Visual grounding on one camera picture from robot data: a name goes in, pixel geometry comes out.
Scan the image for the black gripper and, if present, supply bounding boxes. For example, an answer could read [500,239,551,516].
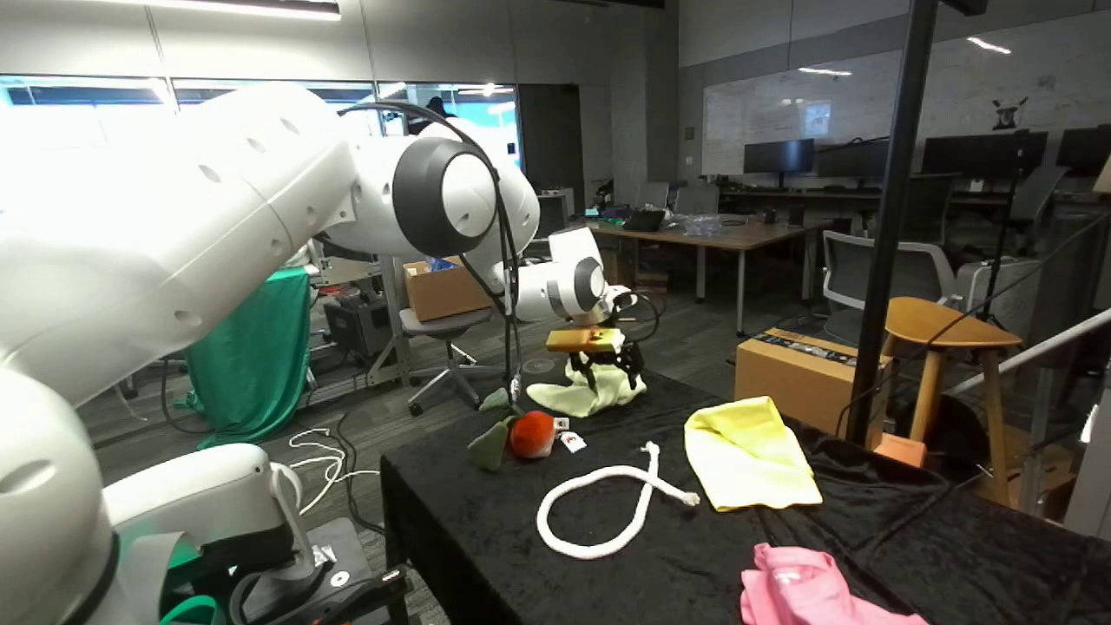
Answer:
[563,343,648,392]

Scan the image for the pale green cloth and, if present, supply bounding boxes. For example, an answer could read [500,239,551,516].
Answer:
[524,346,648,422]

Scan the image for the orange plush toy green leaves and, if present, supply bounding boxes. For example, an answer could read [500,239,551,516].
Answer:
[466,399,589,477]

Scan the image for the yellow cloth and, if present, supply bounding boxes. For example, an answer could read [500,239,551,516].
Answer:
[680,392,830,516]

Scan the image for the pink cloth orange stripes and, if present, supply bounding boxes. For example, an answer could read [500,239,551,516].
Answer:
[735,539,929,625]

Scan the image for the wooden office desk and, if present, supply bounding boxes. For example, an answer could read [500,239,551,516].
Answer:
[589,216,834,339]

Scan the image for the grey office chair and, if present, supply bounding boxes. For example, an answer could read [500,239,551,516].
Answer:
[371,250,512,422]

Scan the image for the small cardboard box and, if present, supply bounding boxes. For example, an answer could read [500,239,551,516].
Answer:
[398,257,503,326]

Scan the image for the cardboard box black tape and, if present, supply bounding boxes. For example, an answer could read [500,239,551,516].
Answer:
[733,323,897,443]

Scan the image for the black computer monitor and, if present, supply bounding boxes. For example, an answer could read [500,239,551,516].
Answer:
[738,134,819,187]
[1051,120,1111,181]
[811,134,897,190]
[919,128,1051,187]

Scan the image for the white mesh office chair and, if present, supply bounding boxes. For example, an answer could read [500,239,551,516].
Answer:
[817,227,966,317]

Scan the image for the wooden board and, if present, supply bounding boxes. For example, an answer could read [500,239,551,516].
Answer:
[865,427,929,473]

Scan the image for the black vertical pole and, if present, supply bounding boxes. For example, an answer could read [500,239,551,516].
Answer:
[843,0,945,452]

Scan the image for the wooden stool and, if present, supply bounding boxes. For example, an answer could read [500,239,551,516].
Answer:
[878,291,1032,496]

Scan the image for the black velvet tablecloth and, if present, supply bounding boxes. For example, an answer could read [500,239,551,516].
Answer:
[378,372,1111,625]

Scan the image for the green draped cloth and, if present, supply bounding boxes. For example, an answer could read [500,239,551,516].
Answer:
[183,264,319,446]

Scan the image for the silver tripod leg pole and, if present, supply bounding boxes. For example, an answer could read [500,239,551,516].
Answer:
[945,303,1111,402]

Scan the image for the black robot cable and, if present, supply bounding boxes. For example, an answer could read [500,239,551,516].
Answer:
[337,96,526,411]

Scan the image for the white rope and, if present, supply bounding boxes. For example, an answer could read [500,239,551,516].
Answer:
[530,438,705,567]

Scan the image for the white floor cable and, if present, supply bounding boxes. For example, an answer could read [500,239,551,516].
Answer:
[267,419,389,516]

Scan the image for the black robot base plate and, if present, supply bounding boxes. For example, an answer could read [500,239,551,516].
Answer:
[223,515,409,625]

